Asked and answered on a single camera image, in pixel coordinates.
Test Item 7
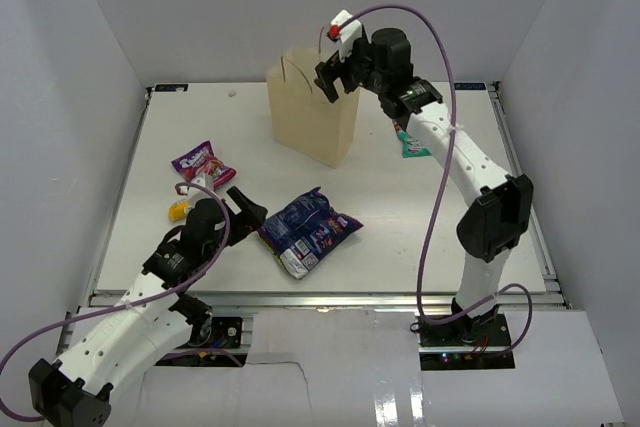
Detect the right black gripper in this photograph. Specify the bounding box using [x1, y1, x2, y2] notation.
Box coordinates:
[317, 33, 390, 102]

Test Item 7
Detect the purple pink gummy bag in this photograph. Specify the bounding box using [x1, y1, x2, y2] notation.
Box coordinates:
[171, 140, 237, 191]

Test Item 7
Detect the blue table label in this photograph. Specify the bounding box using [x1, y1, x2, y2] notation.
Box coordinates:
[154, 84, 189, 93]
[455, 82, 486, 91]

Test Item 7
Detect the aluminium frame rail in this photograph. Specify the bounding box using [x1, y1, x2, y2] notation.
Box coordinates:
[89, 292, 564, 310]

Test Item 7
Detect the beige paper bag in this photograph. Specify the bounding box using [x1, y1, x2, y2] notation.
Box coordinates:
[266, 45, 360, 168]

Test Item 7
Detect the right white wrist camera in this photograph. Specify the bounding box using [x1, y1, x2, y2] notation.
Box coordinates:
[327, 10, 363, 62]

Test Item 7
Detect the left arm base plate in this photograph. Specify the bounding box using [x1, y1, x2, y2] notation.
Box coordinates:
[200, 317, 244, 349]

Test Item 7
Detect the right blue table label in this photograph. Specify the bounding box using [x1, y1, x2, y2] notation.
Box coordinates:
[455, 82, 486, 91]

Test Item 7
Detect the left blue table label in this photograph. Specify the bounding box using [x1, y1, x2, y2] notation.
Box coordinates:
[154, 84, 189, 93]

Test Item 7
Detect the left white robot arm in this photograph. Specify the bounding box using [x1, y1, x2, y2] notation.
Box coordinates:
[28, 187, 268, 426]

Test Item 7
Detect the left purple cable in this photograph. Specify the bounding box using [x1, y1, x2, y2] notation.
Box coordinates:
[0, 181, 246, 422]

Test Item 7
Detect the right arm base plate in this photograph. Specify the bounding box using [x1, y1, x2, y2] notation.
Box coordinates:
[409, 314, 511, 347]

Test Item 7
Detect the teal candy bag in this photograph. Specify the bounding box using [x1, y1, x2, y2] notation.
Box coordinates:
[392, 120, 431, 158]

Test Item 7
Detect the yellow snack pack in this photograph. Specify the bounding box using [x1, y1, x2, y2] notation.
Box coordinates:
[168, 201, 193, 222]

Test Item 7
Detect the dark blue snack bag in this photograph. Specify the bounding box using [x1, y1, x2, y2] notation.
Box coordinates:
[258, 187, 363, 280]

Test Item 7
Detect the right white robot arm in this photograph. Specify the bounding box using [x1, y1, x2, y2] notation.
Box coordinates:
[315, 25, 534, 346]

